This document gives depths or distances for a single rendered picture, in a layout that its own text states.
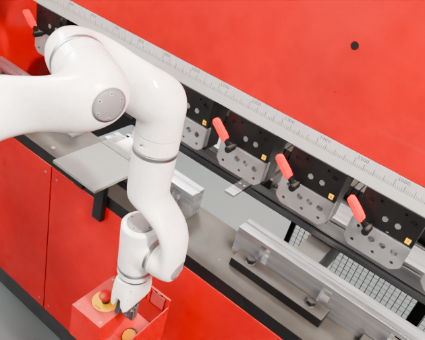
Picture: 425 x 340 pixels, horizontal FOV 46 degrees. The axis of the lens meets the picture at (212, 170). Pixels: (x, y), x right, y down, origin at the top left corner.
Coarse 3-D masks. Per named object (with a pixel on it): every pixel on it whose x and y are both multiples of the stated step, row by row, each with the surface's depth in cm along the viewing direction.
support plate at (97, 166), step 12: (96, 144) 158; (108, 144) 159; (72, 156) 150; (84, 156) 151; (96, 156) 153; (108, 156) 154; (120, 156) 155; (72, 168) 145; (84, 168) 146; (96, 168) 148; (108, 168) 149; (120, 168) 150; (84, 180) 142; (96, 180) 143; (108, 180) 144; (120, 180) 146; (96, 192) 140
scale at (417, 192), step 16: (64, 0) 156; (80, 16) 154; (96, 16) 150; (112, 32) 148; (128, 32) 144; (144, 48) 143; (176, 64) 138; (208, 80) 133; (240, 96) 128; (256, 112) 127; (272, 112) 124; (288, 128) 123; (304, 128) 120; (320, 144) 119; (336, 144) 117; (352, 160) 116; (368, 160) 113; (384, 176) 112; (400, 176) 110; (416, 192) 109
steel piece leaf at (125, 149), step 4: (124, 140) 163; (128, 140) 163; (132, 140) 164; (112, 144) 157; (116, 144) 156; (120, 144) 160; (124, 144) 161; (128, 144) 161; (132, 144) 162; (116, 148) 157; (120, 148) 156; (124, 148) 159; (128, 148) 160; (120, 152) 156; (124, 152) 155; (128, 152) 154; (124, 156) 156; (128, 156) 155
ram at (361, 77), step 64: (128, 0) 140; (192, 0) 127; (256, 0) 117; (320, 0) 108; (384, 0) 100; (192, 64) 134; (256, 64) 122; (320, 64) 112; (384, 64) 104; (320, 128) 118; (384, 128) 109; (384, 192) 114
